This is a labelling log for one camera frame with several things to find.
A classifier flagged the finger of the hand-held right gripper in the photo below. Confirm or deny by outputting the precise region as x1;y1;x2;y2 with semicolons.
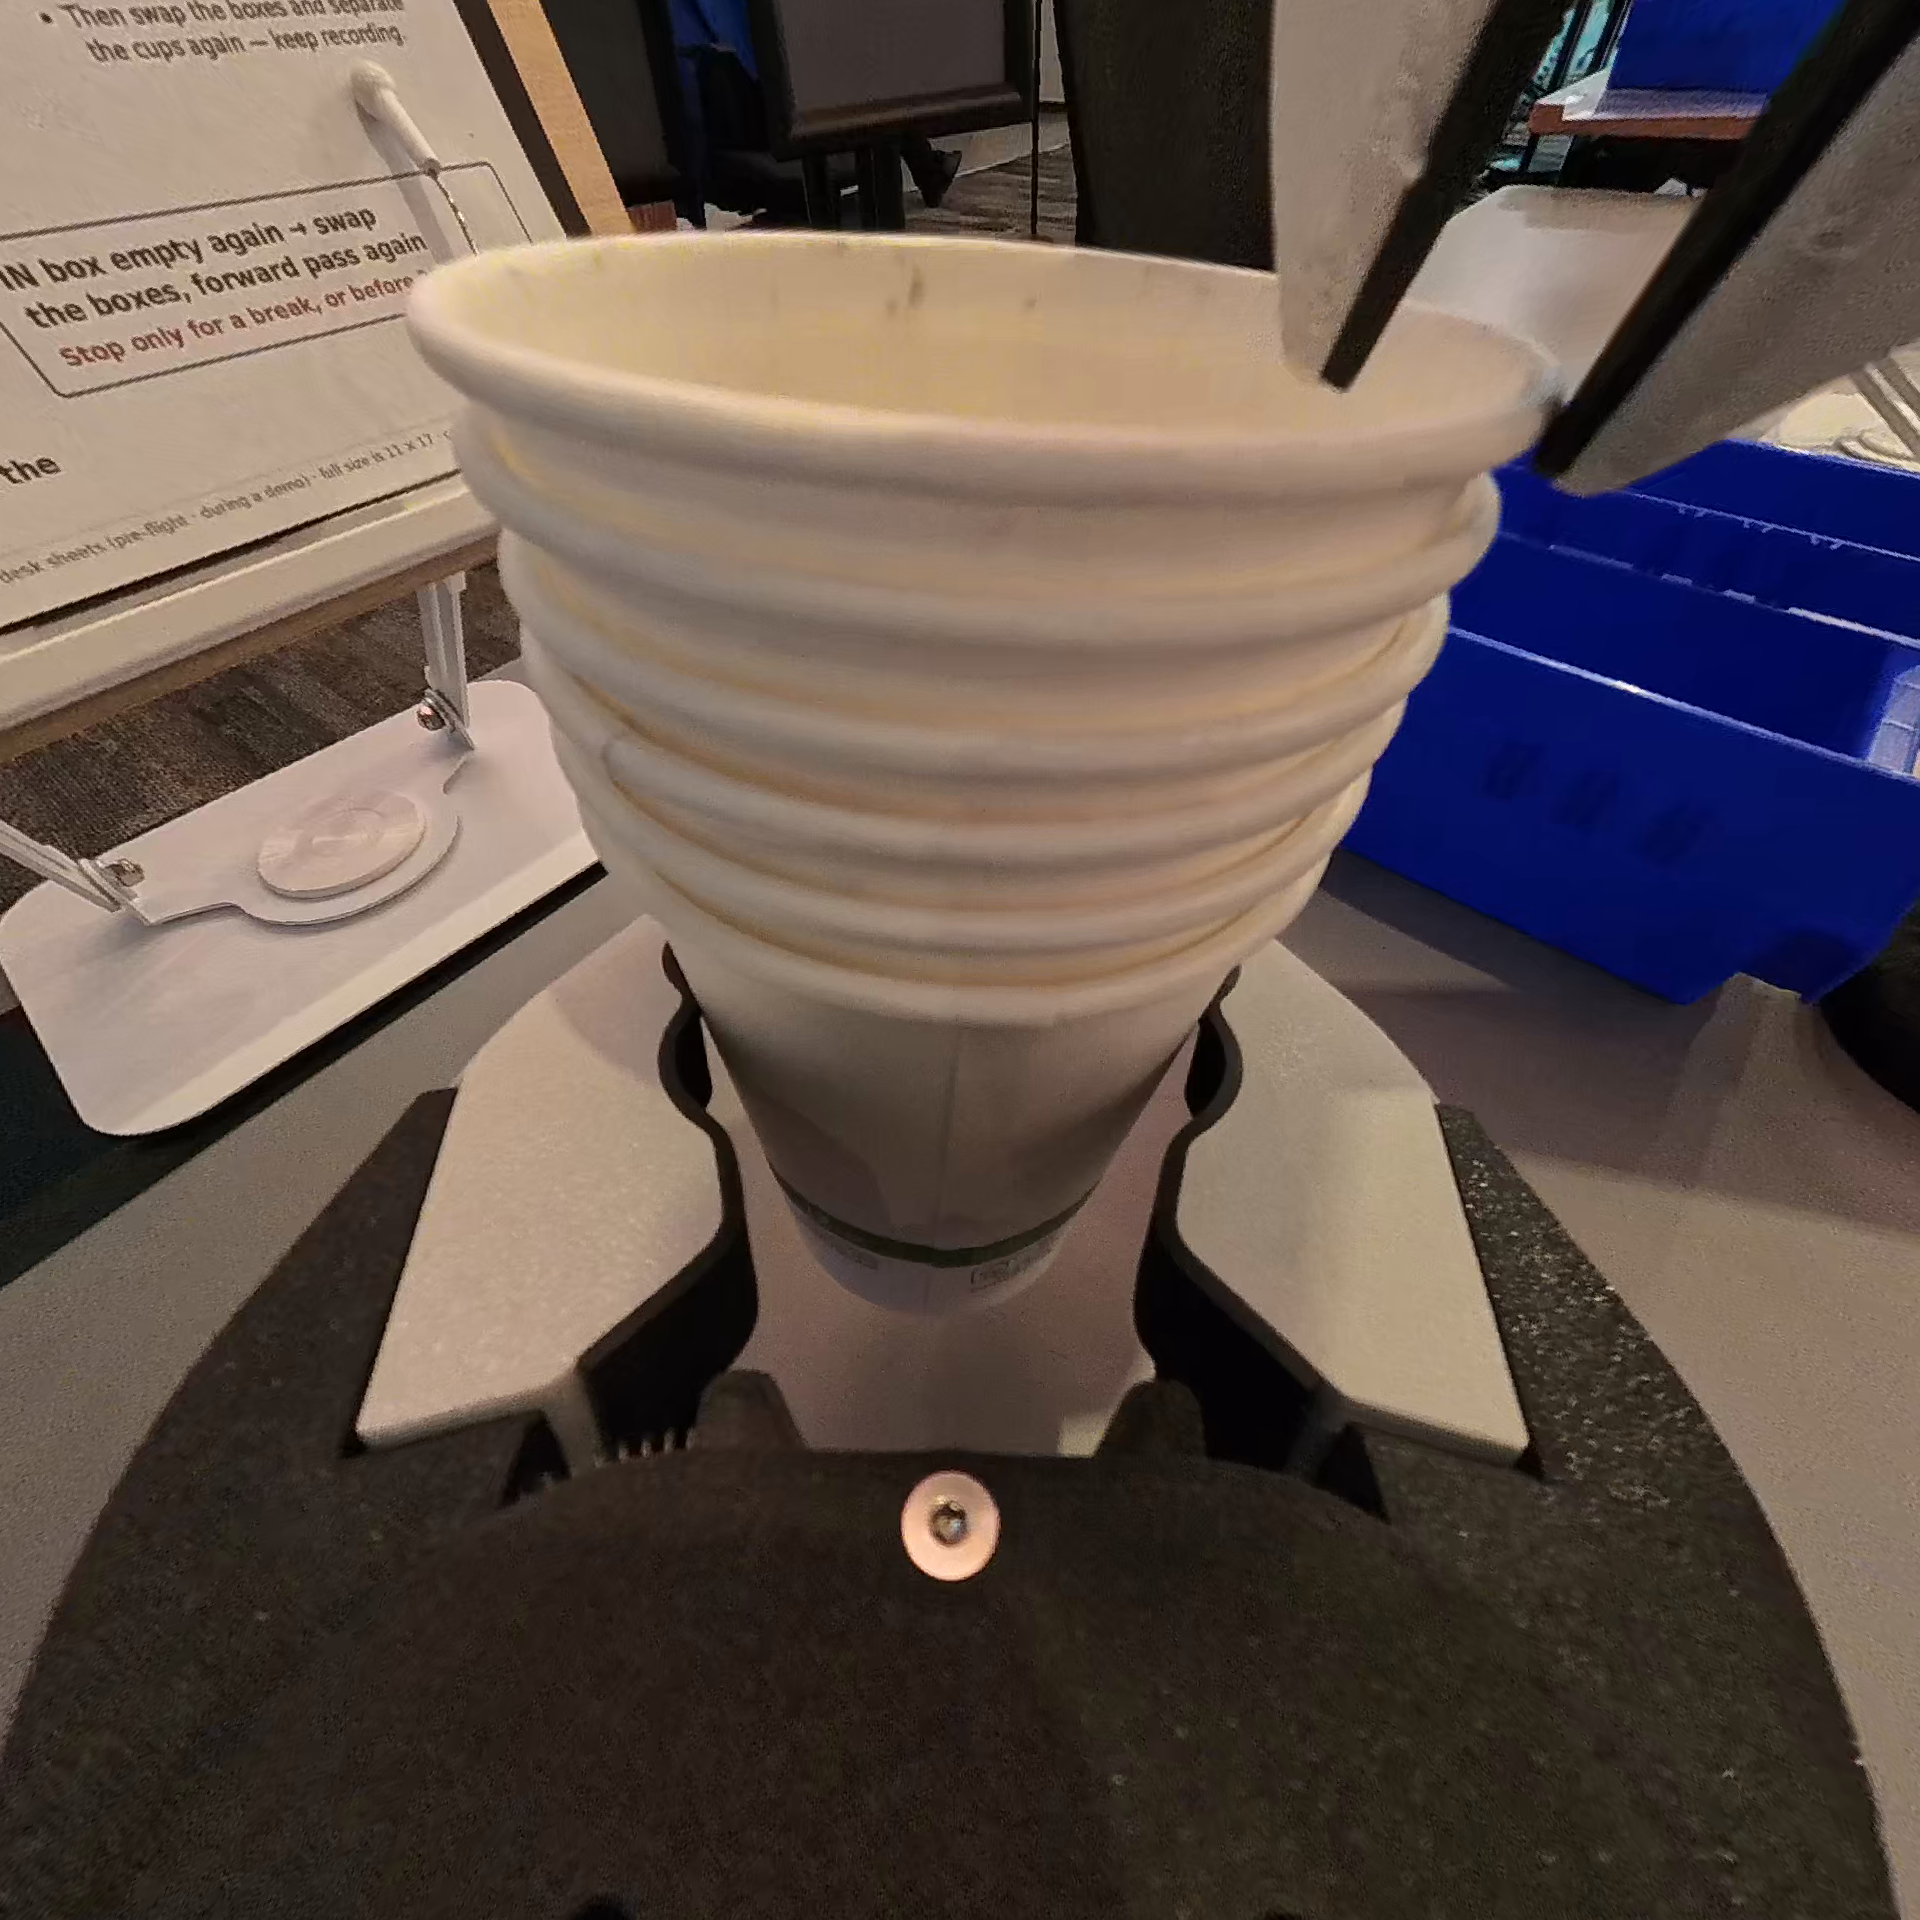
1538;0;1920;498
1270;0;1577;391

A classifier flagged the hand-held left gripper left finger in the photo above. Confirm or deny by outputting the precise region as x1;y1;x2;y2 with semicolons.
354;917;758;1471

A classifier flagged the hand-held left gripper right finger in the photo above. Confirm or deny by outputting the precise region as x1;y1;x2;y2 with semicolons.
1134;938;1532;1471

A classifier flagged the blue plastic bin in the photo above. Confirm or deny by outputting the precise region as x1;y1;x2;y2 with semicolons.
1336;444;1920;1008

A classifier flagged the stack of nested white cups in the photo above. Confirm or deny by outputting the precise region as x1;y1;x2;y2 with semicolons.
406;236;1562;1306

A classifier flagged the wooden desk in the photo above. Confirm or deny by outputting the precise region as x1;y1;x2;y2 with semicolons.
1530;84;1777;146

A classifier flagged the black office chair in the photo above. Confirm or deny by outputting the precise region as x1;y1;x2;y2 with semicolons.
1052;0;1275;273

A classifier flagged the white board stand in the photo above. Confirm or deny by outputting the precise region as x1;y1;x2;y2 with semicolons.
0;571;602;1137

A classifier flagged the black framed panel on stand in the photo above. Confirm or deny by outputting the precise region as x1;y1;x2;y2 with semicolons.
751;0;1038;151

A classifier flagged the black textured pad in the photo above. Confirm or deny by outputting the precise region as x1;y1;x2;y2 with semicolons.
1816;901;1920;1111

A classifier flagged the wooden instruction board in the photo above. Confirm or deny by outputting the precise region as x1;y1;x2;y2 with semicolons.
0;0;632;751

